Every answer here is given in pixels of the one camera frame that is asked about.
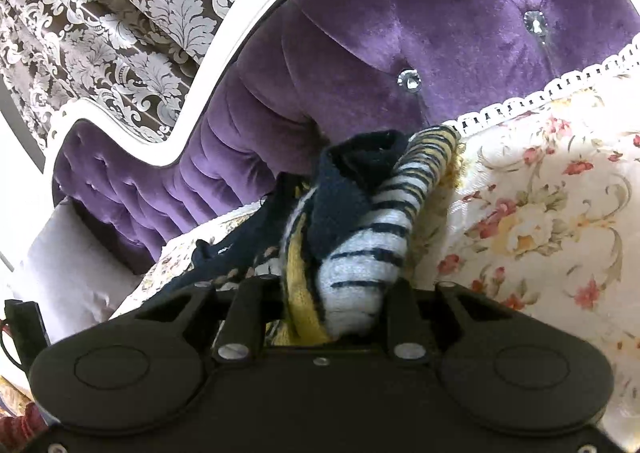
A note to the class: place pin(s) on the purple tufted headboard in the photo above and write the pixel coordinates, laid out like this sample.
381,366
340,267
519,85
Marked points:
400,8

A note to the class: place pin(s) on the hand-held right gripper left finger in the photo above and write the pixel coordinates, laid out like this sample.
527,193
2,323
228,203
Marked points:
244,318

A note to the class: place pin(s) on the zigzag knit sweater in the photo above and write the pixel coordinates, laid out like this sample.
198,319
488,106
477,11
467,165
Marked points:
350,263

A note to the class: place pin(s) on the white pillow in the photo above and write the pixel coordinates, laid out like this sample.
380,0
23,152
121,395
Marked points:
65,263

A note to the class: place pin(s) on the floral bed cover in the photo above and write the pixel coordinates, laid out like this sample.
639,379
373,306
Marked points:
540,213

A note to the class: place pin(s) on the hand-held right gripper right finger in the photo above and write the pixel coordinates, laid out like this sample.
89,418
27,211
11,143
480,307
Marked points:
406,320

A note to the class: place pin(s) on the dark red cloth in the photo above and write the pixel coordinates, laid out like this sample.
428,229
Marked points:
19,429

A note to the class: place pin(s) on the brown damask curtain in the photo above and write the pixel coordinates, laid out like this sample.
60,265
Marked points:
100,33

